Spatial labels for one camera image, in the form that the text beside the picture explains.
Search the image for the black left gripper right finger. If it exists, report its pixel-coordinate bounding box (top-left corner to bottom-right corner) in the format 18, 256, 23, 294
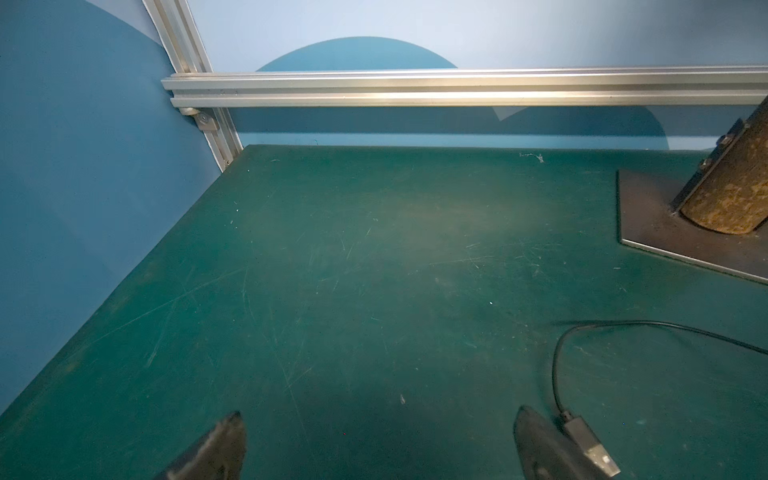
513, 406, 607, 480

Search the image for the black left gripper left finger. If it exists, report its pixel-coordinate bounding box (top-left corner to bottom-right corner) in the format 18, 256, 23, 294
155, 411, 247, 480

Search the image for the black USB charging cable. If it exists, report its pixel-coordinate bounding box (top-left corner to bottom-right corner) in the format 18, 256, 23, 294
551, 320, 768, 478

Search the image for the pink blossom artificial tree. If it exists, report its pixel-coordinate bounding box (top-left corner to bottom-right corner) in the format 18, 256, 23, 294
671, 101, 767, 235

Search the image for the dark metal tree base plate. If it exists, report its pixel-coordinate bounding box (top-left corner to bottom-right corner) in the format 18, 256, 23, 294
617, 170, 767, 284

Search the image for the horizontal aluminium back rail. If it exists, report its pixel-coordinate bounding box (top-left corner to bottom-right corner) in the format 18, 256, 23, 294
176, 66, 767, 108

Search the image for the left aluminium corner post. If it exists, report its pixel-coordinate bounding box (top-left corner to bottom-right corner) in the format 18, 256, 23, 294
143, 0, 243, 171

